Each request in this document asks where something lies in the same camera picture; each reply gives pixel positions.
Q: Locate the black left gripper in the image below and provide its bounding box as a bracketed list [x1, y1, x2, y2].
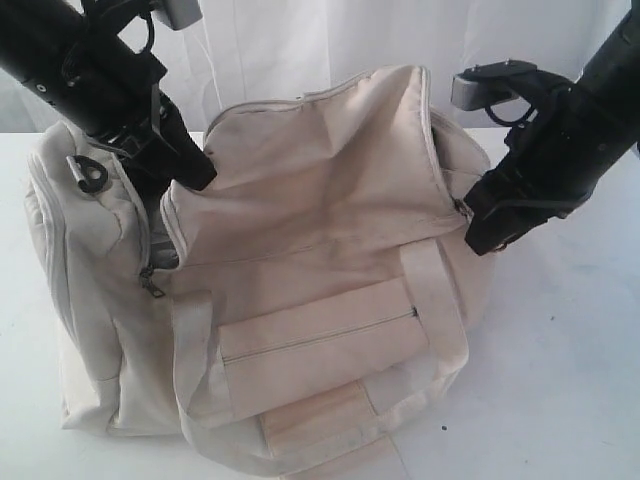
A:
[29, 14, 217, 191]

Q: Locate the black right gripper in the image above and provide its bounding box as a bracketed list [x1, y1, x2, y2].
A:
[464, 74, 639, 256]

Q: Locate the cream duffel bag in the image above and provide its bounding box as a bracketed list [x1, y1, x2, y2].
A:
[25, 65, 495, 479]

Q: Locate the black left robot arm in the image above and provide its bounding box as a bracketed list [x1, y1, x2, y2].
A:
[1, 1, 217, 191]

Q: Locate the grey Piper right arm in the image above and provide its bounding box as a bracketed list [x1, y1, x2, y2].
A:
[451, 2, 639, 256]

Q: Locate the white backdrop curtain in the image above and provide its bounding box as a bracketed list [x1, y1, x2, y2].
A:
[0, 0, 640, 136]

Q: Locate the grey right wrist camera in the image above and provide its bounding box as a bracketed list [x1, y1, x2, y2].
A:
[450, 60, 549, 128]

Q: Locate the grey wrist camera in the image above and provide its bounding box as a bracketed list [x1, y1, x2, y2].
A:
[450, 60, 549, 128]
[150, 0, 203, 31]

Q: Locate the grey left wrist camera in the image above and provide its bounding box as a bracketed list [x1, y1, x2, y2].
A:
[150, 0, 203, 31]

